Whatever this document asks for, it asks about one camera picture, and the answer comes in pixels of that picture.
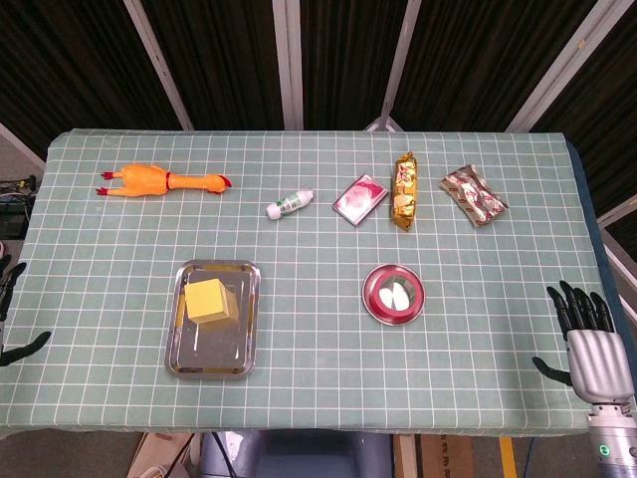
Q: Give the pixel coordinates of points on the red tape roll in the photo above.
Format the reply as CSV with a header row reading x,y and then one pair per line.
x,y
368,294

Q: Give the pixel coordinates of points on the gold foil snack package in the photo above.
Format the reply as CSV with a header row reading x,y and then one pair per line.
x,y
404,194

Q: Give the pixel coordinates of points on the brown cardboard box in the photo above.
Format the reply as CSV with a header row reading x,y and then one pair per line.
x,y
448,458

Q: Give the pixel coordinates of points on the white frame post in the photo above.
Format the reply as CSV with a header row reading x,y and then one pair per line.
x,y
159,65
287,65
400,60
562,65

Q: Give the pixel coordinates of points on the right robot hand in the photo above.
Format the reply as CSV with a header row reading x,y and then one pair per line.
x,y
597,363

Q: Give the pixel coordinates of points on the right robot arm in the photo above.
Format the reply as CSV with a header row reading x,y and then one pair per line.
x,y
612,438

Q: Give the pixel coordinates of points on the orange rubber chicken toy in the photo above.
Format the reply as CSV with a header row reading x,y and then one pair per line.
x,y
144,180

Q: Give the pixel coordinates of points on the yellow cube block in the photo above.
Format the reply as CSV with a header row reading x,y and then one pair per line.
x,y
204,299

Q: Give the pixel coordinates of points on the dark pleated curtain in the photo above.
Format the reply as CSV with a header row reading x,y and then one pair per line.
x,y
224,50

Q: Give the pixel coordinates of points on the green checked tablecloth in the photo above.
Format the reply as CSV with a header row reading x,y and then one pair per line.
x,y
318,373

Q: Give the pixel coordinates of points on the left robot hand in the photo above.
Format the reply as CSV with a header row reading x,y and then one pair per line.
x,y
20,351

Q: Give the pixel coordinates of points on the rectangular steel tray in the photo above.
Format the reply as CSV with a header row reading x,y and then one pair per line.
x,y
214,348

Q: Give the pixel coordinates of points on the white bottle green label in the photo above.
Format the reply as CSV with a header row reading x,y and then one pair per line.
x,y
288,204

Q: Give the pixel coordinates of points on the silver foil snack package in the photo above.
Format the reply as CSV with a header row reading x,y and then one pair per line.
x,y
473,196

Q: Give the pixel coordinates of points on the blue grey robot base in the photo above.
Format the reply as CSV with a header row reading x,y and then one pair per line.
x,y
308,458

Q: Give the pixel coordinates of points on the white frame beam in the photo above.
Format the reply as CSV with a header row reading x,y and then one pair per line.
x,y
20,144

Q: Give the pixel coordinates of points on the red flat rectangular box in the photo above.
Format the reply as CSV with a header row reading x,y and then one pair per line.
x,y
359,199

